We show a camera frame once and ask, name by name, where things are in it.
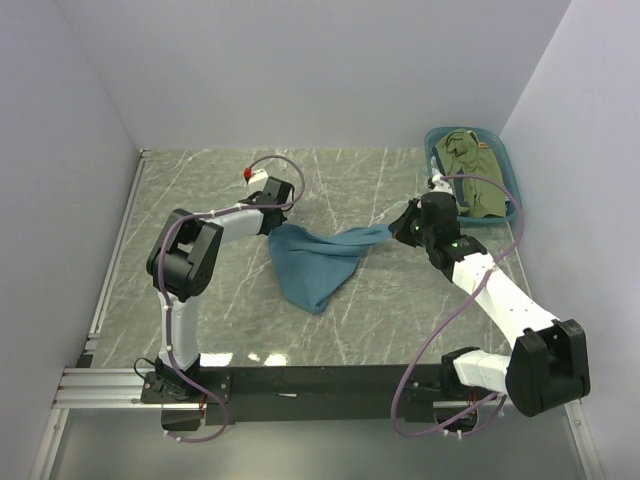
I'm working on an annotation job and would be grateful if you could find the blue tank top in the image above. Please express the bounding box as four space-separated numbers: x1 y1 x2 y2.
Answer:
268 224 391 314

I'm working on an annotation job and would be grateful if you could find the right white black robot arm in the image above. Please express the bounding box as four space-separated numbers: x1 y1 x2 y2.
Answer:
389 192 591 417

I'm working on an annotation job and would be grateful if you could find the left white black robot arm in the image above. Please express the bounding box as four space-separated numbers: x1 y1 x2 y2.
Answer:
146 169 295 402

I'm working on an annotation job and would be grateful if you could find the dark blue garment in basket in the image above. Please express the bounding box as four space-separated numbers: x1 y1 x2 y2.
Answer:
429 156 443 185

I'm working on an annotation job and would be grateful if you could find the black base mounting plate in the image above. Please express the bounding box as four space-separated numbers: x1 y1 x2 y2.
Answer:
142 363 496 427

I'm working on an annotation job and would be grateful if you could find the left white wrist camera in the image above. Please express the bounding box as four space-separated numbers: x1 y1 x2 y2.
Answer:
243 168 269 195

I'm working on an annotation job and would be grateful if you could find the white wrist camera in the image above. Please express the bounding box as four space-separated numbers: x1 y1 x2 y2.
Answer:
427 174 454 196
243 168 269 195

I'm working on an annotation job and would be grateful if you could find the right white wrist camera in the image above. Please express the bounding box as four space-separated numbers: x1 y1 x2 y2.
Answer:
427 174 454 196

